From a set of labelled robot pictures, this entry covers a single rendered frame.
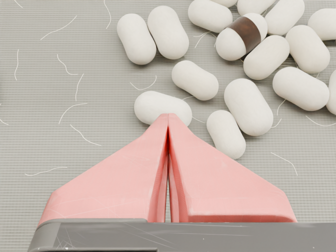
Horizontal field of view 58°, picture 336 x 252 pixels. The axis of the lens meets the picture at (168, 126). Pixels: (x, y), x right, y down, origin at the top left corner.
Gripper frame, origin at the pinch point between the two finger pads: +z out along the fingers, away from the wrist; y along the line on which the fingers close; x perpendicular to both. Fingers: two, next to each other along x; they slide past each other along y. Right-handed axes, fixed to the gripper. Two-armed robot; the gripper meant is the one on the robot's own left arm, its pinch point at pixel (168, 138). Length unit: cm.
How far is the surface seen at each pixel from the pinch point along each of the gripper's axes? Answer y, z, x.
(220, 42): -3.4, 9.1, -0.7
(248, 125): -4.8, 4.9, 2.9
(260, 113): -5.4, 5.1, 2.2
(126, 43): 2.6, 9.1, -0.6
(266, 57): -6.1, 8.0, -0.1
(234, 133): -4.0, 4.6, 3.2
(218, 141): -3.0, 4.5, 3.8
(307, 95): -8.5, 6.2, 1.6
